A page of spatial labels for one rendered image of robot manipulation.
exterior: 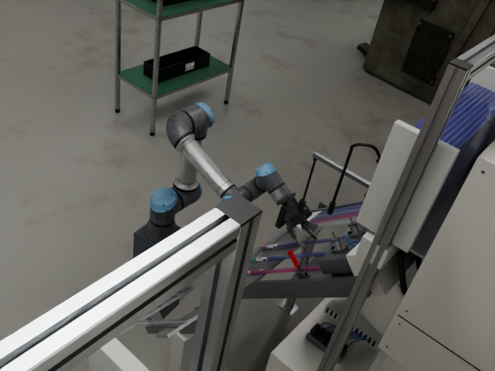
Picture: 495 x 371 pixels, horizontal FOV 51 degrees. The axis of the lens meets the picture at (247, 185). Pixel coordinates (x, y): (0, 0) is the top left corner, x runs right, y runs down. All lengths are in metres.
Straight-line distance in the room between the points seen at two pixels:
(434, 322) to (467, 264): 0.23
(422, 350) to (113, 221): 2.23
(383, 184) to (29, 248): 2.32
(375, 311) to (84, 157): 2.39
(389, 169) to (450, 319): 0.44
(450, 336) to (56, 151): 3.07
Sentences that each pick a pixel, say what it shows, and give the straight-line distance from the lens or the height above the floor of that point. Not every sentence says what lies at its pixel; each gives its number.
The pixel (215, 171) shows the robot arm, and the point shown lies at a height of 1.08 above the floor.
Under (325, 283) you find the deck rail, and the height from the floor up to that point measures 1.10.
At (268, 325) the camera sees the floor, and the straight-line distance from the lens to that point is 2.92.
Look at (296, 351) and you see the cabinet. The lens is 2.09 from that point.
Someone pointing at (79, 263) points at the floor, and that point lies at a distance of 3.12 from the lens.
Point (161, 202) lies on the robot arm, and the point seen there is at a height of 0.77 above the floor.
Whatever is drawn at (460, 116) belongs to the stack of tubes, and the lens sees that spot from 1.55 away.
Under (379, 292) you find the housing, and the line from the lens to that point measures 1.60.
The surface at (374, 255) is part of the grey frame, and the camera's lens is 1.45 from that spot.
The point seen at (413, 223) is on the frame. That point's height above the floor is 1.48.
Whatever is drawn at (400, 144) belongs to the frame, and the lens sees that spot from 1.30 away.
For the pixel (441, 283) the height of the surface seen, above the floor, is 1.35.
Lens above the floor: 2.29
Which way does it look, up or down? 38 degrees down
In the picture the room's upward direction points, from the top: 12 degrees clockwise
